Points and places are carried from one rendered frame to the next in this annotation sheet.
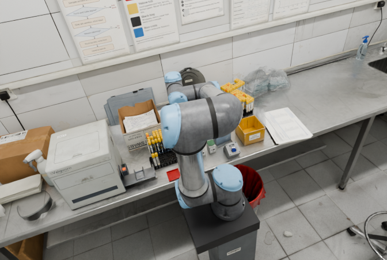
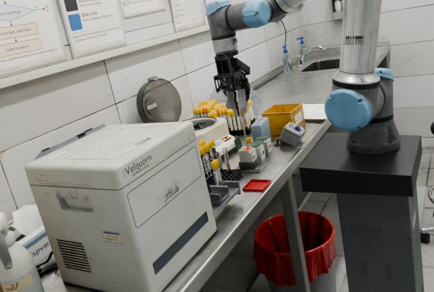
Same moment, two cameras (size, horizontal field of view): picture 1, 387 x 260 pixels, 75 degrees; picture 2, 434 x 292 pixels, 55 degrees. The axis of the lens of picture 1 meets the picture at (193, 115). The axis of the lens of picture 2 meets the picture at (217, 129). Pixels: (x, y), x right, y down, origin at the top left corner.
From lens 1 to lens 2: 1.17 m
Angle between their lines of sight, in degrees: 44
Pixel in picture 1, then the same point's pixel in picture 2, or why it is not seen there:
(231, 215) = (397, 137)
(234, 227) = (411, 148)
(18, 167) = not seen: outside the picture
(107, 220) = not seen: outside the picture
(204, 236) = (400, 166)
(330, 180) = not seen: hidden behind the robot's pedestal
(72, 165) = (153, 152)
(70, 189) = (150, 225)
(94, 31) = (10, 11)
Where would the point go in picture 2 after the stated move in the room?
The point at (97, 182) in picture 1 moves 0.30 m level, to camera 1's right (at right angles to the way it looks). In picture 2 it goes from (184, 203) to (264, 154)
